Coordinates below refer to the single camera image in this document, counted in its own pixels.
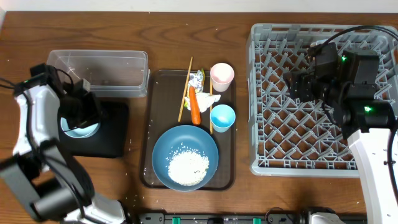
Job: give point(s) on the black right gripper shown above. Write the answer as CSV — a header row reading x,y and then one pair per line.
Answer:
x,y
302,81

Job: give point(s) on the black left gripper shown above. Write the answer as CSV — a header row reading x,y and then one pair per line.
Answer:
x,y
95,112

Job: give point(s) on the light blue plastic bowl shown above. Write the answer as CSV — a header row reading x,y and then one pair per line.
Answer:
x,y
78,132

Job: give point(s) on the dark blue plate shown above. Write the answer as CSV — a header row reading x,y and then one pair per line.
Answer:
x,y
190,136

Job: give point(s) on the pile of white rice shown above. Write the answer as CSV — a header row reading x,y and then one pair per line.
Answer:
x,y
187,166

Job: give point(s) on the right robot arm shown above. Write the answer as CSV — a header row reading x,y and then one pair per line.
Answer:
x,y
347,84

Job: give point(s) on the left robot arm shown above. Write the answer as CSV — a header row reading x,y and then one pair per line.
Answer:
x,y
42,174

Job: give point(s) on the black waste bin tray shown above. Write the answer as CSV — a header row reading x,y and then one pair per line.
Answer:
x,y
108,141

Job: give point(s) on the grey plastic dishwasher rack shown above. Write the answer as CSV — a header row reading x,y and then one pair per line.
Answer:
x,y
288,138

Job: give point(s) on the clear plastic bin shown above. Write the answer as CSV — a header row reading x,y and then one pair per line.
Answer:
x,y
111,73

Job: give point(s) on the pink plastic cup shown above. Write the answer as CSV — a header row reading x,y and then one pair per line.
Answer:
x,y
222,74

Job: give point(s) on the light blue plastic cup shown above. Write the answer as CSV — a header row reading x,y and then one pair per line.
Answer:
x,y
222,117

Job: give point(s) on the wooden chopstick right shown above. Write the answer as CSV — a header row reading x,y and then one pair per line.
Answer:
x,y
211,106

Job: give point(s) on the wooden chopstick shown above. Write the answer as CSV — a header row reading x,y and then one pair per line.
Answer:
x,y
185,90
211,106

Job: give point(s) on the dark brown serving tray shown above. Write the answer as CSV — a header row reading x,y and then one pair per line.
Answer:
x,y
163,106

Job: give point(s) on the crumpled white paper napkin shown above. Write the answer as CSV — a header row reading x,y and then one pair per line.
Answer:
x,y
205,100

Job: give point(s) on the crumpled foil snack wrapper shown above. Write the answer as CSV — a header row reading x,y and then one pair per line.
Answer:
x,y
197,81

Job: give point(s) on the orange carrot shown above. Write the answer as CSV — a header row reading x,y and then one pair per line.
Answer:
x,y
195,111

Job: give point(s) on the wooden chopstick left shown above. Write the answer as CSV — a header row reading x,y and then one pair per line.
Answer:
x,y
185,90

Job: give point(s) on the black rail with green clips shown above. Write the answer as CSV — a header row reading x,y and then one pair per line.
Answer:
x,y
160,218

